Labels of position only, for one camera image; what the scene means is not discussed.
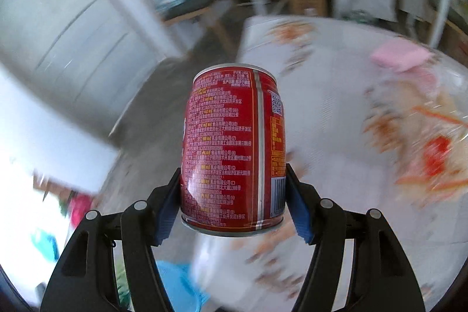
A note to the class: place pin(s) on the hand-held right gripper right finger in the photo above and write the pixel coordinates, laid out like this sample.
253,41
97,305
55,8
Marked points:
298,213

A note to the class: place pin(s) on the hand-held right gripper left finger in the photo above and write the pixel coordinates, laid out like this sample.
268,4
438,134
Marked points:
168,217

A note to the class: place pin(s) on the red drink can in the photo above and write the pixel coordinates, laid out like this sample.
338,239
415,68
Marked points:
226,151

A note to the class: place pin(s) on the clear red printed snack bag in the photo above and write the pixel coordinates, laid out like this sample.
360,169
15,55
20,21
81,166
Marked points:
435,151

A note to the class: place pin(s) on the pink dotted pad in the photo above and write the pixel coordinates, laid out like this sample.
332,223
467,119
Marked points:
400,56

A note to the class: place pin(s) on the grey door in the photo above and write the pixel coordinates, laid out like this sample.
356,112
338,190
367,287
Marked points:
73,41

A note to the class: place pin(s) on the wooden armchair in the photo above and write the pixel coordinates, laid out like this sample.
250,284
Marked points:
190,14

